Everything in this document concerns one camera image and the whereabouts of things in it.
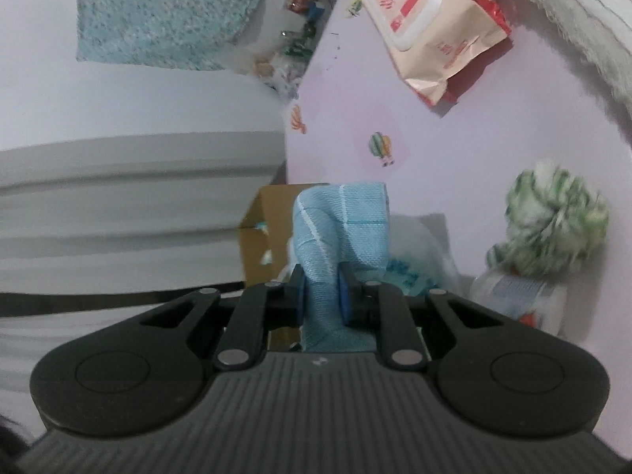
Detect white plastic bag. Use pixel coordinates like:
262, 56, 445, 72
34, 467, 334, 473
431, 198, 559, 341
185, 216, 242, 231
385, 212, 475, 302

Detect teal patterned wall cloth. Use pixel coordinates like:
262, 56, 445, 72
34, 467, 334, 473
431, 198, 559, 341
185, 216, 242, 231
74, 0, 287, 72

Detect pile of white bags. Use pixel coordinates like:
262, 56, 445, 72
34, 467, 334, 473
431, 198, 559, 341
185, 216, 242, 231
252, 54, 299, 104

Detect green white fluffy cloth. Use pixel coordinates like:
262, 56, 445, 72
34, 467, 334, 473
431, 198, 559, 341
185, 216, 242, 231
486, 158, 610, 277

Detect white fuzzy blanket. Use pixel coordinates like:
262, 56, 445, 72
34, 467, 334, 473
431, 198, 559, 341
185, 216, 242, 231
459, 0, 632, 144

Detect pink wet wipes pack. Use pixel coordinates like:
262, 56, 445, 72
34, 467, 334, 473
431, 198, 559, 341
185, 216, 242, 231
358, 0, 513, 107

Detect light blue towel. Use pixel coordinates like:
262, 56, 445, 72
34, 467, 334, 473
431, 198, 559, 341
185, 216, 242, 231
291, 182, 393, 354

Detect green bottles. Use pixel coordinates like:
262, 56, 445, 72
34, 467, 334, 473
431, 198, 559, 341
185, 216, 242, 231
281, 22, 317, 55

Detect pink balloon-print bed sheet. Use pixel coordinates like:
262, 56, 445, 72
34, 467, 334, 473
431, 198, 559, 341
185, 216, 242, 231
284, 0, 632, 356

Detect brown cardboard box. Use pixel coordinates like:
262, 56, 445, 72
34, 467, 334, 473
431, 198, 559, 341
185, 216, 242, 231
238, 185, 329, 351

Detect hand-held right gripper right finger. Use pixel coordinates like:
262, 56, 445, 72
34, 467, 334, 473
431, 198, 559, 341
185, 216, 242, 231
338, 263, 509, 370

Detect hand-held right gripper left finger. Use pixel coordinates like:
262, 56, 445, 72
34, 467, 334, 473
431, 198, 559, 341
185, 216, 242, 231
133, 264, 307, 371

